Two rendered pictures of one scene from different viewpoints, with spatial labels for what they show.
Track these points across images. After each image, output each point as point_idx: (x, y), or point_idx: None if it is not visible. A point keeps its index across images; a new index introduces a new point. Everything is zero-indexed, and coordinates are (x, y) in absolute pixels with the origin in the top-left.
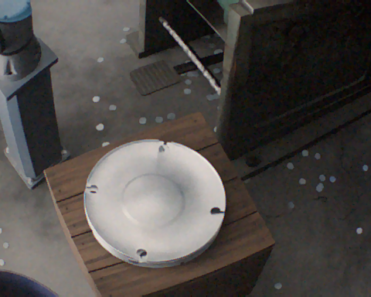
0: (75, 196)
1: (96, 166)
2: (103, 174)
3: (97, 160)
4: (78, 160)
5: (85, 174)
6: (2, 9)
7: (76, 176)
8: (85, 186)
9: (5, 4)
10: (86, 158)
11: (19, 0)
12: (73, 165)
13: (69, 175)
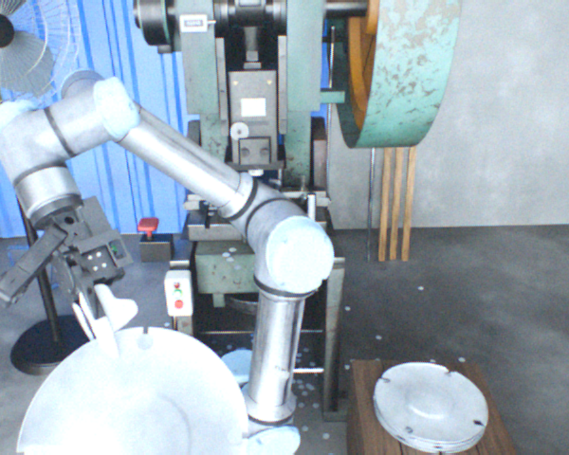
0: (403, 453)
1: (389, 420)
2: (396, 418)
3: (372, 426)
4: (367, 438)
5: (382, 438)
6: (245, 367)
7: (383, 445)
8: (394, 442)
9: (235, 364)
10: (366, 432)
11: (240, 354)
12: (370, 444)
13: (380, 449)
